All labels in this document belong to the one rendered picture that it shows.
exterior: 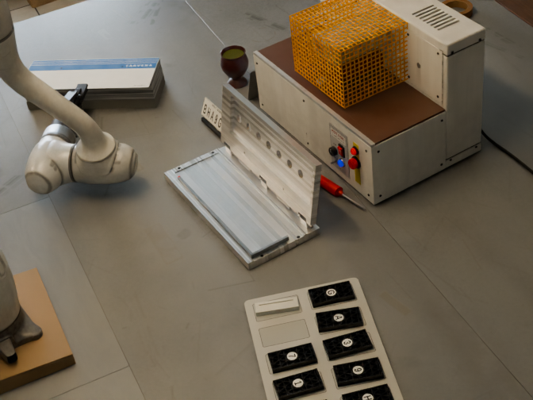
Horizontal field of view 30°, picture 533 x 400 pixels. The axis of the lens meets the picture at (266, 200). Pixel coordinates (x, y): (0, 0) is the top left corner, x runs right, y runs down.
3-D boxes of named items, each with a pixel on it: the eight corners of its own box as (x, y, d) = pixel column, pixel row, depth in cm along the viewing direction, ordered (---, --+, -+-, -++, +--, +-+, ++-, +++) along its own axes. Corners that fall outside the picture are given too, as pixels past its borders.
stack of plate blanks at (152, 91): (28, 109, 301) (20, 84, 295) (40, 85, 310) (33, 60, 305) (156, 107, 294) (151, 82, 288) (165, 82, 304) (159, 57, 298)
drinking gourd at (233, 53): (237, 72, 304) (232, 41, 297) (257, 81, 299) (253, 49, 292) (217, 85, 300) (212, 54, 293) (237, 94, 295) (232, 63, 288)
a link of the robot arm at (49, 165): (40, 163, 272) (86, 164, 271) (23, 201, 261) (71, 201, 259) (31, 132, 265) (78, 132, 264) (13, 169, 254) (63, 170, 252)
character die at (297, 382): (273, 384, 210) (272, 380, 209) (317, 371, 211) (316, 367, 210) (279, 401, 206) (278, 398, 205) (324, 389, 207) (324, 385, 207)
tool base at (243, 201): (165, 179, 268) (162, 168, 266) (231, 148, 275) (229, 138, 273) (249, 270, 238) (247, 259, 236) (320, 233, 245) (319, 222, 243)
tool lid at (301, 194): (222, 84, 262) (228, 82, 262) (220, 145, 272) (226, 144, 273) (316, 165, 232) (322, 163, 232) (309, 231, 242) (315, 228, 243)
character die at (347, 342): (322, 344, 217) (322, 340, 216) (365, 332, 218) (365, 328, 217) (329, 360, 213) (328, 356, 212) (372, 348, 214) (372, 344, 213)
